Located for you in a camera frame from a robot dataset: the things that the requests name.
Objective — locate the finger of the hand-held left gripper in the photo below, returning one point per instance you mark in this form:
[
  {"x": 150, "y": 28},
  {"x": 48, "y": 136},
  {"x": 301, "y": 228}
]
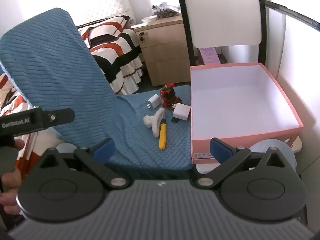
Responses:
[{"x": 60, "y": 117}]

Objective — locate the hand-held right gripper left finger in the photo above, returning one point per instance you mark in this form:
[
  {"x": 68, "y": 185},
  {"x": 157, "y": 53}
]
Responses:
[{"x": 103, "y": 148}]

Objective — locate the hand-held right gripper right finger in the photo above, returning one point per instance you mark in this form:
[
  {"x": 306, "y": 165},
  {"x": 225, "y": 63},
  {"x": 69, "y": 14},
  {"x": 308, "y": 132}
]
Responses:
[{"x": 220, "y": 148}]

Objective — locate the pink cardboard box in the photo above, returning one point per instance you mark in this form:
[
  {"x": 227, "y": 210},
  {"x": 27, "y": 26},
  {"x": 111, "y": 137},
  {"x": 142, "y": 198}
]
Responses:
[{"x": 237, "y": 100}]

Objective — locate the small white pronged charger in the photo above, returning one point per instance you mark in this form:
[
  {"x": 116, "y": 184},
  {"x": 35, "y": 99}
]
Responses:
[{"x": 153, "y": 101}]

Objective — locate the person's left hand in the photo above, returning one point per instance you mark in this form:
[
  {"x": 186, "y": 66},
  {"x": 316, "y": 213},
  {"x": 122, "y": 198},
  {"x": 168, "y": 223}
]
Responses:
[{"x": 10, "y": 180}]

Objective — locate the blue textured blanket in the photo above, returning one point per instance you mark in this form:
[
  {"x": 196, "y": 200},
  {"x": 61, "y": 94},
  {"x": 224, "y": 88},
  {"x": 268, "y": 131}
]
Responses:
[{"x": 50, "y": 67}]

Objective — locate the large white charger cube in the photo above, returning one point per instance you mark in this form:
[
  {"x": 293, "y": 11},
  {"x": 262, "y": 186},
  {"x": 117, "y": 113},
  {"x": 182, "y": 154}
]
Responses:
[{"x": 181, "y": 111}]

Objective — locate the white hair claw clip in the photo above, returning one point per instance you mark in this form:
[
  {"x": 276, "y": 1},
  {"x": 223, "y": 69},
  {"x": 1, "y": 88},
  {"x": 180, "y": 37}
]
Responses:
[{"x": 155, "y": 122}]

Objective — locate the yellow utility knife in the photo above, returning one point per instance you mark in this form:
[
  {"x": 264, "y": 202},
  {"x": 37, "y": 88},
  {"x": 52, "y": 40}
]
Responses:
[{"x": 163, "y": 135}]

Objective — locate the red black figurine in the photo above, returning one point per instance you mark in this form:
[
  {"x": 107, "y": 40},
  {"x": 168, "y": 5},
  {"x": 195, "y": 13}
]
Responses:
[{"x": 168, "y": 96}]

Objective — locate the striped bed blanket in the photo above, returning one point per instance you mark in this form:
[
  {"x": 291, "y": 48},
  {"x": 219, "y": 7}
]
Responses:
[{"x": 110, "y": 47}]

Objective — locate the pink printed carton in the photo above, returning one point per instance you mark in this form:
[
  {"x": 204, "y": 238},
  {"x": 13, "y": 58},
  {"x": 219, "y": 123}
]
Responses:
[{"x": 210, "y": 56}]

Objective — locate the wooden nightstand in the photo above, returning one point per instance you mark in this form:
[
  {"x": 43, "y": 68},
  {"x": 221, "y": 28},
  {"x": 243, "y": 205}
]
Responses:
[{"x": 165, "y": 50}]

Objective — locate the white quilted headboard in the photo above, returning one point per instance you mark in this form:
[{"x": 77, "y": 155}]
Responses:
[{"x": 100, "y": 2}]

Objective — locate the white flat device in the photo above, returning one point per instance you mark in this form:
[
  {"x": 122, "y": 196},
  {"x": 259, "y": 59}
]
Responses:
[{"x": 140, "y": 25}]

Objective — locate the white bowl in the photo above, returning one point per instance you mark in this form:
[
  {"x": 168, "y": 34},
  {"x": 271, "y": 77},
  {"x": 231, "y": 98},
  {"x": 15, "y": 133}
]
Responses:
[{"x": 149, "y": 19}]

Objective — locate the clear plastic bag of items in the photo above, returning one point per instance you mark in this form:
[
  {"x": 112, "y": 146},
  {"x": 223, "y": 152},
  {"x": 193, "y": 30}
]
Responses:
[{"x": 165, "y": 10}]

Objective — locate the black curved bar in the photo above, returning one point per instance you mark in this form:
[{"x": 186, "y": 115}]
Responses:
[{"x": 295, "y": 11}]

